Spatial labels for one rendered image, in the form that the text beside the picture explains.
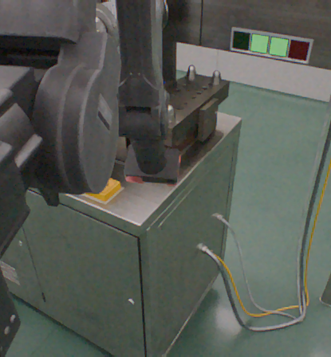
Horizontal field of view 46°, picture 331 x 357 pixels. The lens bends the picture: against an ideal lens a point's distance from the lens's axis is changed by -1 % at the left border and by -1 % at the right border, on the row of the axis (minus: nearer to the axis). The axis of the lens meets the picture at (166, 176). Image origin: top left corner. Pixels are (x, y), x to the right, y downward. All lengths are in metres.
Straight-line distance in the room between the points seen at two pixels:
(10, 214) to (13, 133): 0.04
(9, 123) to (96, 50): 0.08
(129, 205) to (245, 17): 0.67
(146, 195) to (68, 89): 0.83
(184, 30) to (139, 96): 0.83
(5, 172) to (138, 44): 0.41
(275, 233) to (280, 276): 0.31
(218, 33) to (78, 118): 1.15
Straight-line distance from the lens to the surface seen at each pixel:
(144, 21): 0.54
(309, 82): 3.81
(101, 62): 0.24
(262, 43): 1.28
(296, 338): 1.90
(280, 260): 2.17
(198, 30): 1.37
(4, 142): 0.16
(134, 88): 0.58
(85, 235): 1.19
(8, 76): 0.21
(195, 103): 1.23
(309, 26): 1.24
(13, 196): 0.17
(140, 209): 1.00
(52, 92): 0.22
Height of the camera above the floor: 1.55
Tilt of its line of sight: 36 degrees down
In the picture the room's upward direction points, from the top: straight up
